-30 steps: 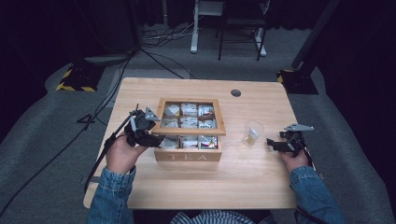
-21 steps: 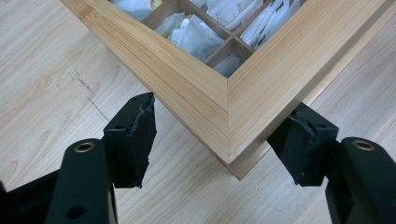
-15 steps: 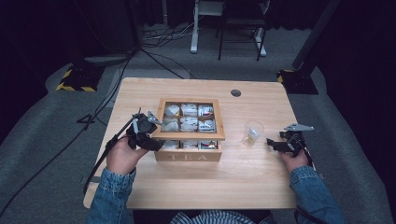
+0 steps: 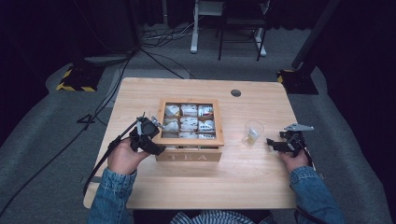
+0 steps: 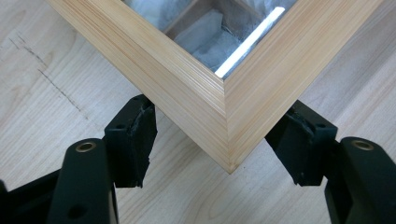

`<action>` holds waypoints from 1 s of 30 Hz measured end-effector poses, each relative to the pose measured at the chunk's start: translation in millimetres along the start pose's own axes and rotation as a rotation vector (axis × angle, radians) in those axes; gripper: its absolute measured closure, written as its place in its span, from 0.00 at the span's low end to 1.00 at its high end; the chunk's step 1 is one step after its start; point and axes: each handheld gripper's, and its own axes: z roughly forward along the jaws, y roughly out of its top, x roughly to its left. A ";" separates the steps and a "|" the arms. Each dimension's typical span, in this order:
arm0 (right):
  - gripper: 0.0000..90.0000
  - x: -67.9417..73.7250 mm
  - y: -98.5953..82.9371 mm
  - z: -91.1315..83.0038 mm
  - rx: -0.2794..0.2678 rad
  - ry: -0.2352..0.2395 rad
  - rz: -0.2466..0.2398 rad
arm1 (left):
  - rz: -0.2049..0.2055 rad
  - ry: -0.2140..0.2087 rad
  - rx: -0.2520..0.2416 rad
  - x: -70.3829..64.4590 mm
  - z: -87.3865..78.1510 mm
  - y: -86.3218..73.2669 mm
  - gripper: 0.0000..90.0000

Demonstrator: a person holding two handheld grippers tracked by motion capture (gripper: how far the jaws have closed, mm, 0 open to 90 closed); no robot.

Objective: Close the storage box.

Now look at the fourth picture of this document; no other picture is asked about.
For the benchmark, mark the person's left hand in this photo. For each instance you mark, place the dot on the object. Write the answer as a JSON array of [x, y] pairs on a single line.
[[124, 160]]

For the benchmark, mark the white desk frame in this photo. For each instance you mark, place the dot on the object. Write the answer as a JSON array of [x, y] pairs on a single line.
[[195, 34]]

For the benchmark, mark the black slanted stand pole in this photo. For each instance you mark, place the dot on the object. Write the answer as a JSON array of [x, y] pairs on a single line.
[[314, 34]]

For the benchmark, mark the clear plastic cup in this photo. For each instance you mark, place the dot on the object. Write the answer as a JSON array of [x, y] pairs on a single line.
[[252, 132]]

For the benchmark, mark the grey table grommet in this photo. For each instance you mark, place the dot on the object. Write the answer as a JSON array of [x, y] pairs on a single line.
[[236, 93]]

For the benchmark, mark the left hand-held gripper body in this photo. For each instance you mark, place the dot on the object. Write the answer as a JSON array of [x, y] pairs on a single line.
[[144, 132]]

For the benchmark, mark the black yellow striped stand base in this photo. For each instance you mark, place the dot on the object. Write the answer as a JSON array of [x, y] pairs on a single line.
[[297, 82], [79, 79]]

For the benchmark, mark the person's striped shirt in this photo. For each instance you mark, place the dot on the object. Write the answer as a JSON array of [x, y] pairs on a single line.
[[211, 217]]

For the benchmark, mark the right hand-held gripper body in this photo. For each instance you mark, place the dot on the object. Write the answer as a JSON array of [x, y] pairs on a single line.
[[294, 140]]

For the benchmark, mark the group of white tea bags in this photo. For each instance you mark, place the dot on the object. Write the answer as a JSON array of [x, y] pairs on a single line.
[[189, 123]]

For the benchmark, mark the black chair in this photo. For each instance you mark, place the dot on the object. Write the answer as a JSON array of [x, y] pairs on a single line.
[[241, 21]]

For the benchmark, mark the person's right hand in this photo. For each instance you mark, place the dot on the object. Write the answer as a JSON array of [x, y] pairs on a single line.
[[295, 162]]

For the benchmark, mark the wooden tea box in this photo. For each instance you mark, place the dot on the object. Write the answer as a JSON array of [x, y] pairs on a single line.
[[190, 154]]

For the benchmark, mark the yellow tea bag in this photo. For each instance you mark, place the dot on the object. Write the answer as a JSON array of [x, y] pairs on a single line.
[[252, 136]]

